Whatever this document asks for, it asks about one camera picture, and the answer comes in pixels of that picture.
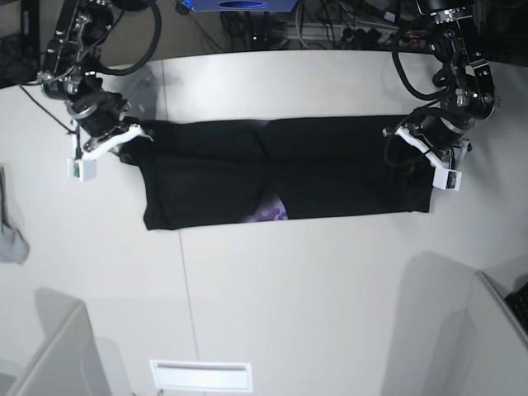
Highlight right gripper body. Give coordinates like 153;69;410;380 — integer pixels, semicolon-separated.
65;92;154;161

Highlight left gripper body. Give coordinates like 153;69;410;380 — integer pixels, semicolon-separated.
383;111;470;169

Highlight black T-shirt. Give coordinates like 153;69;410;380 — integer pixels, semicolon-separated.
129;115;434;230

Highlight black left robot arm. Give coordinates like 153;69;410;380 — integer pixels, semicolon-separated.
383;1;495;191

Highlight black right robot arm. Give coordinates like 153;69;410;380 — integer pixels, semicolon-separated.
34;1;162;163

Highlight grey cloth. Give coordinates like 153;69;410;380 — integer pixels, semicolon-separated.
1;167;30;265

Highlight blue box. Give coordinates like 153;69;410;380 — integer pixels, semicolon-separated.
185;0;297;12

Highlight black keyboard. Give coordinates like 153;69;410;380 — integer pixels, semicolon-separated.
505;284;528;332

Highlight white power strip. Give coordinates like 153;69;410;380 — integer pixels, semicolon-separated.
271;22;432;45

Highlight white right partition panel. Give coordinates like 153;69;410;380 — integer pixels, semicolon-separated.
422;272;527;395

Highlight white partition panel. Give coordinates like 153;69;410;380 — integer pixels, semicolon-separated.
1;300;112;395
422;272;527;395

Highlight white left partition panel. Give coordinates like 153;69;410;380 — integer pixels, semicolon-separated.
1;300;112;395

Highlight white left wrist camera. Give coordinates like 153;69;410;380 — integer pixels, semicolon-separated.
432;167;462;191

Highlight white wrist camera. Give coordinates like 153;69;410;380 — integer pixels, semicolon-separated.
432;167;462;191
67;158;97;182

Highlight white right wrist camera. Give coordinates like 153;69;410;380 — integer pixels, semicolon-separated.
67;158;97;182

